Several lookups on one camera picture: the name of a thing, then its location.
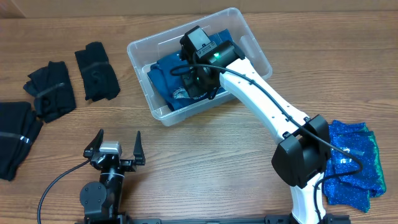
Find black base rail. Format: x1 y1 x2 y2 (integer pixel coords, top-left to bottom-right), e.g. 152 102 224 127
74 214 352 224

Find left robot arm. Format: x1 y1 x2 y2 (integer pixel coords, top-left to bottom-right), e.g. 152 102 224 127
80 129 146 223

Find black cloth bundle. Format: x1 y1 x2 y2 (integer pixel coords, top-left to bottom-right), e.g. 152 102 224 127
75 42 121 101
23 61 76 123

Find large black garment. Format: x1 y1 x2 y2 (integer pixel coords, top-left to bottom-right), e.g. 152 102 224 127
1 101 43 181

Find clear plastic storage bin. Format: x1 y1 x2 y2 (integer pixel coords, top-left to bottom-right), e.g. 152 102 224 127
127 7 272 126

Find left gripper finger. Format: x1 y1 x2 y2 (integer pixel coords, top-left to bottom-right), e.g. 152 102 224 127
133 131 144 161
85 129 104 151

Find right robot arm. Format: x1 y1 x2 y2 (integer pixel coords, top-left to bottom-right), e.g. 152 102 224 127
172 26 330 223

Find blue sequin fabric bundle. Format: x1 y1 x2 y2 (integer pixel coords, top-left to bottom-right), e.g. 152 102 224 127
322 119 387 213

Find blue denim jeans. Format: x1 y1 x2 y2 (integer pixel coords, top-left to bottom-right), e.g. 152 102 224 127
147 29 245 111

